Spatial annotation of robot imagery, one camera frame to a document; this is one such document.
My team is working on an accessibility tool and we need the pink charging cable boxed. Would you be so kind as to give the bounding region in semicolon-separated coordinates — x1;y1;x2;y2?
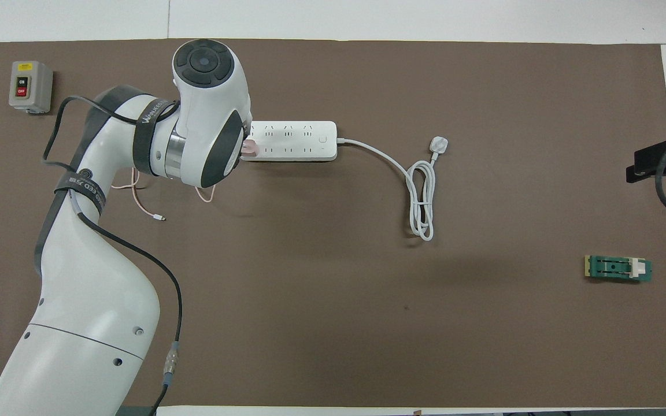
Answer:
110;166;216;222

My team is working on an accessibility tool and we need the white power strip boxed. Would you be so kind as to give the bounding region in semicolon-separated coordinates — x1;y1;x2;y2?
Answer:
240;120;338;162

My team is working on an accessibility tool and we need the brown table mat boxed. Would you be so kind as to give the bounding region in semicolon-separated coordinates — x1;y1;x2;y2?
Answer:
0;38;666;407

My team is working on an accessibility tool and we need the green knife switch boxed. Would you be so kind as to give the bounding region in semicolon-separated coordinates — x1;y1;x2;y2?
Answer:
584;254;653;284

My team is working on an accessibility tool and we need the white power cord with plug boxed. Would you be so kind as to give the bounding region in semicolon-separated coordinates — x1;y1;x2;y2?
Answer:
336;136;449;242

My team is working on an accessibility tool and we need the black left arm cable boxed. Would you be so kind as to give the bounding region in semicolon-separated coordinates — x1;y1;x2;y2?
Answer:
42;95;183;416

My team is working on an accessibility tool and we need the grey on-off switch box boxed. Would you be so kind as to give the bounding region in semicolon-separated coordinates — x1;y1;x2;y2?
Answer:
9;61;54;114

